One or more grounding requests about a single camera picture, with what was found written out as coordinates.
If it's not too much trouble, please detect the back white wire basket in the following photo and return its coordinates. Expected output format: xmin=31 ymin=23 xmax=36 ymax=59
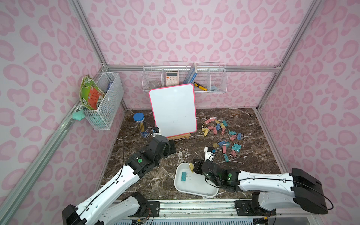
xmin=142 ymin=61 xmax=227 ymax=93

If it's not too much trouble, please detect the blue book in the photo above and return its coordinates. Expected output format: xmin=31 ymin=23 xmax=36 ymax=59
xmin=183 ymin=63 xmax=198 ymax=84

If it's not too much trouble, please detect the large teal binder clip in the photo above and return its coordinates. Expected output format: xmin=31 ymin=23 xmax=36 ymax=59
xmin=232 ymin=143 xmax=242 ymax=152

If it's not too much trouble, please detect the yellow binder clip lone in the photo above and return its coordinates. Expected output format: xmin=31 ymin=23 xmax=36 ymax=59
xmin=189 ymin=163 xmax=195 ymax=173

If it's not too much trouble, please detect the wooden whiteboard stand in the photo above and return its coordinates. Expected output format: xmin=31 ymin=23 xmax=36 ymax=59
xmin=168 ymin=133 xmax=191 ymax=140

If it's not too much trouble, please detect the green red snack packet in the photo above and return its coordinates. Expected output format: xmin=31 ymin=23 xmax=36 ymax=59
xmin=79 ymin=75 xmax=105 ymax=110

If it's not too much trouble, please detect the teal binder clip lone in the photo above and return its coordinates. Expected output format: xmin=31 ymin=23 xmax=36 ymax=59
xmin=181 ymin=172 xmax=188 ymax=182

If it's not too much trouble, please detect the white plastic storage tray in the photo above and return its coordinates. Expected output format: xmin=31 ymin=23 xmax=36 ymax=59
xmin=174 ymin=163 xmax=218 ymax=198

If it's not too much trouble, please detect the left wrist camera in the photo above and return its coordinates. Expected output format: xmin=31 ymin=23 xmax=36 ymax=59
xmin=151 ymin=127 xmax=159 ymax=134

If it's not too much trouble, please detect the light blue cloth in basket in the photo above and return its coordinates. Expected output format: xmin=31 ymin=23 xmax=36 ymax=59
xmin=210 ymin=85 xmax=221 ymax=92

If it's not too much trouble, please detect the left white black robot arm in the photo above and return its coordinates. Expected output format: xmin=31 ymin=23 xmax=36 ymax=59
xmin=62 ymin=135 xmax=176 ymax=225

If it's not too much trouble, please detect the white calculator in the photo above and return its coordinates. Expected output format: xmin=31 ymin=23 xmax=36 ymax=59
xmin=165 ymin=71 xmax=179 ymax=87

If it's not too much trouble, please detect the blue binder clip middle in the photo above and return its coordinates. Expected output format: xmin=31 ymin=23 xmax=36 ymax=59
xmin=218 ymin=141 xmax=227 ymax=147

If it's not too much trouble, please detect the blue lid pencil tube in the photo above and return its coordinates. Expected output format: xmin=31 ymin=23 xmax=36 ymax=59
xmin=133 ymin=112 xmax=150 ymax=138

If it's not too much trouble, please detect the pink framed whiteboard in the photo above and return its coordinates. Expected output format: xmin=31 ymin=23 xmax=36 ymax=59
xmin=149 ymin=84 xmax=197 ymax=137

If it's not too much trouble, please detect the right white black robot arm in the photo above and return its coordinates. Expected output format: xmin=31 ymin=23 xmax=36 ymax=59
xmin=193 ymin=159 xmax=330 ymax=215

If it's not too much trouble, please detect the left white mesh basket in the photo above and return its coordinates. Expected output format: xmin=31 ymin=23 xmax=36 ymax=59
xmin=82 ymin=72 xmax=124 ymax=131

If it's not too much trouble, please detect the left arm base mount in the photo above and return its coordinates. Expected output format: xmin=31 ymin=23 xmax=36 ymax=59
xmin=128 ymin=201 xmax=160 ymax=218

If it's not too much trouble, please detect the yellow binder clip left pile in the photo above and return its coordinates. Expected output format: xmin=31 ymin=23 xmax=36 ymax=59
xmin=202 ymin=128 xmax=209 ymax=137

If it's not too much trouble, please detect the yellow black utility knife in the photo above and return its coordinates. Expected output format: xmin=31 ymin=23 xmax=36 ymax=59
xmin=194 ymin=82 xmax=208 ymax=92

